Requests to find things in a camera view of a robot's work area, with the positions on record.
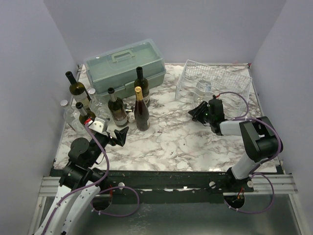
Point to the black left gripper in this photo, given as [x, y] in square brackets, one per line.
[121, 135]

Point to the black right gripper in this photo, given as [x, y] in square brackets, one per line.
[205, 113]

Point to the clear bottle black gold cap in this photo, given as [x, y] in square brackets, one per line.
[202, 92]

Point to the red wine bottle gold cap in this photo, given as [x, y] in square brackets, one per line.
[141, 112]

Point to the white wire wine rack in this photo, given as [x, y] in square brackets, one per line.
[223, 79]

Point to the green bottle silver neck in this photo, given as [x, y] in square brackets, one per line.
[117, 109]

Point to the clear bottle white cap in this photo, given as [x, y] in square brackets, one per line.
[99, 105]

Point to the dark bottle tan label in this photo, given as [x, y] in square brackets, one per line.
[85, 115]

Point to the clear bottle silver cap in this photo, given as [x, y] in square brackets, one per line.
[71, 117]

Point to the green bottle cream label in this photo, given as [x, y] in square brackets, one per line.
[143, 83]

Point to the green wine bottle white label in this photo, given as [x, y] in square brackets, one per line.
[78, 90]

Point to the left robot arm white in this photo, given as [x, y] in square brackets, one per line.
[79, 183]

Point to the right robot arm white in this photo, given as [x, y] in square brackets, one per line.
[261, 141]

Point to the green plastic toolbox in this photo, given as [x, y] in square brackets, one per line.
[117, 68]

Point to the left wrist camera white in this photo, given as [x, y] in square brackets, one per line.
[98, 125]

